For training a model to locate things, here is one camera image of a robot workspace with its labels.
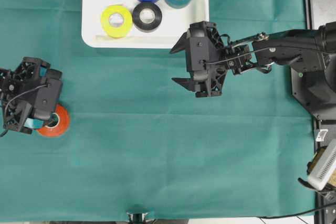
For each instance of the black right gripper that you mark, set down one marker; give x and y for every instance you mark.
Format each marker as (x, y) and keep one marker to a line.
(209, 56)

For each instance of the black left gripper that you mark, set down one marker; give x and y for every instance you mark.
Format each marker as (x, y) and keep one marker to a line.
(16, 85)

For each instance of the orange tape roll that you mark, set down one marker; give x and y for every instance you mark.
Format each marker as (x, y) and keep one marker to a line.
(58, 128)

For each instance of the black tape roll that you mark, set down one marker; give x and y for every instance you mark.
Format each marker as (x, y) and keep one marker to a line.
(147, 16)

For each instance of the yellow tape roll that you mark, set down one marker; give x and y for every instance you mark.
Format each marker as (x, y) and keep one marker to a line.
(124, 28)

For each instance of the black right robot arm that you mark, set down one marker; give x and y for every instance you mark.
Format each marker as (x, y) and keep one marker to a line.
(303, 50)

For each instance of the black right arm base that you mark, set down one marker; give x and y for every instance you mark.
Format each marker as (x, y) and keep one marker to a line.
(315, 91)

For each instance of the white plastic tray case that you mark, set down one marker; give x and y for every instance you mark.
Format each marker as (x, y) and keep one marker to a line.
(175, 21)

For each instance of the green table cloth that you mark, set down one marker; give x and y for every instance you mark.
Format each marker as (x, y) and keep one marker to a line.
(140, 142)

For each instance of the white vented device box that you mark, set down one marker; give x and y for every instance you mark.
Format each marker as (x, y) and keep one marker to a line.
(324, 168)

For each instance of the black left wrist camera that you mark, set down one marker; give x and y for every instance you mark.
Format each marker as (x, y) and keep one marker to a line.
(46, 98)

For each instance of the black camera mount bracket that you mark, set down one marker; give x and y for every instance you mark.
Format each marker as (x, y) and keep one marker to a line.
(137, 217)

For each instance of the black aluminium frame rail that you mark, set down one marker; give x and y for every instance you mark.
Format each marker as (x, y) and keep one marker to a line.
(309, 14)

